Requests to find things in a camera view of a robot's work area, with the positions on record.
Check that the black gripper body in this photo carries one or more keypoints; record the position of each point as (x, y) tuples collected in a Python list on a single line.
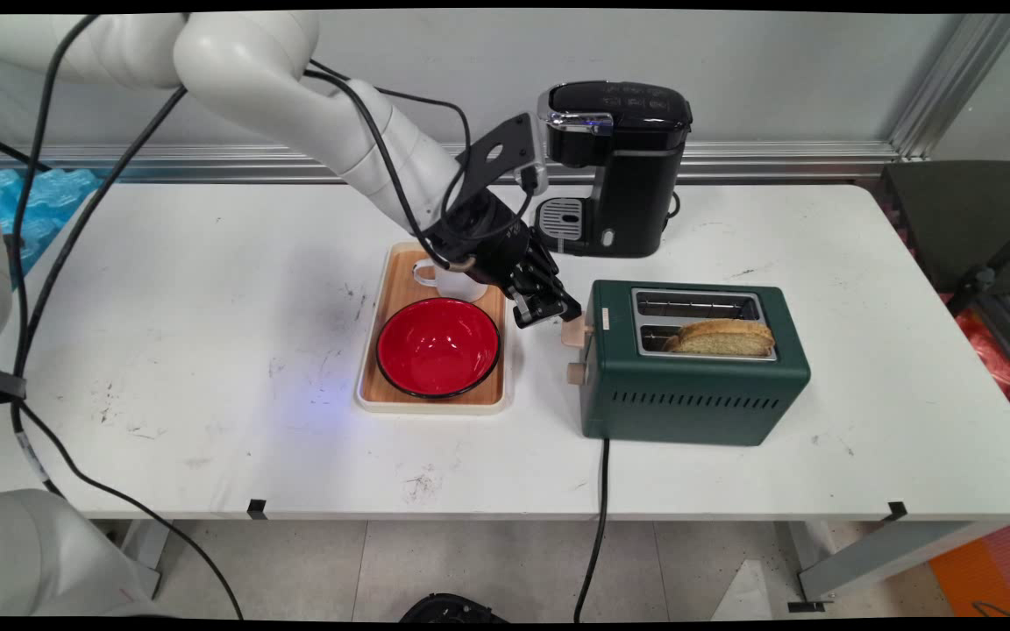
[(487, 237)]

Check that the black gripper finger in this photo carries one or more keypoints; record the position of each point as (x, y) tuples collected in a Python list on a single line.
[(538, 307), (559, 294)]

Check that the beige toaster lever knob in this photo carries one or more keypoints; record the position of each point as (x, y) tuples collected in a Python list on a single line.
[(575, 333)]

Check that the toasted bread slice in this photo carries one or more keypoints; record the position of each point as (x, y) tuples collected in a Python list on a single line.
[(724, 340)]

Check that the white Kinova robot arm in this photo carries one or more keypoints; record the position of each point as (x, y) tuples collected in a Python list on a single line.
[(251, 61)]

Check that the white enamel mug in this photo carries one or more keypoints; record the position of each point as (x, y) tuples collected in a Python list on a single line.
[(457, 285)]

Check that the beige toaster dial knob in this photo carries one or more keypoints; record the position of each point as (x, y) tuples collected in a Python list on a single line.
[(576, 373)]

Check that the wooden tray with white rim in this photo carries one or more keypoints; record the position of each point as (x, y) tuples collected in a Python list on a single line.
[(400, 280)]

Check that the red bowl with black rim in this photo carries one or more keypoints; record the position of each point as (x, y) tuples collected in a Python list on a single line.
[(439, 349)]

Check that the black coffee machine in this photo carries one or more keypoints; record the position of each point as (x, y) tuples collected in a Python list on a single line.
[(636, 175)]

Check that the dark green toaster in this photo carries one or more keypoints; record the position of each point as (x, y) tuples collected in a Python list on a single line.
[(689, 399)]

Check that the black round floor object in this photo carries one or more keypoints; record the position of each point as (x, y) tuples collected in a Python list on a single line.
[(452, 609)]

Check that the black tape strip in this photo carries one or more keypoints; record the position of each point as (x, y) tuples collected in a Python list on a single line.
[(897, 510), (256, 507)]

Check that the dark grey chair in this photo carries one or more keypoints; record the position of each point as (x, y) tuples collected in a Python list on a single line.
[(952, 219)]

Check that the grey table leg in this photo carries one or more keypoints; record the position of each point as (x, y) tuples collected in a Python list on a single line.
[(882, 552)]

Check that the blue plastic bag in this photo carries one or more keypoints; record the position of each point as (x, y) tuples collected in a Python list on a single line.
[(58, 197)]

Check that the red plastic bag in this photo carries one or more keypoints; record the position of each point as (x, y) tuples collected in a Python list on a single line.
[(992, 350)]

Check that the orange floor mat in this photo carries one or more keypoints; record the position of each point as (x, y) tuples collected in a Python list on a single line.
[(987, 570)]

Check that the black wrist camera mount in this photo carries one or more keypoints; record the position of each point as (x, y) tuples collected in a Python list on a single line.
[(505, 149)]

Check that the horizontal aluminium frame rail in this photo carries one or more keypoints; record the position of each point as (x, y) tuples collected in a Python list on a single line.
[(777, 162)]

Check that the slanted aluminium frame post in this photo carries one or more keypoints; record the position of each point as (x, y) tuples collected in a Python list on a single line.
[(952, 88)]

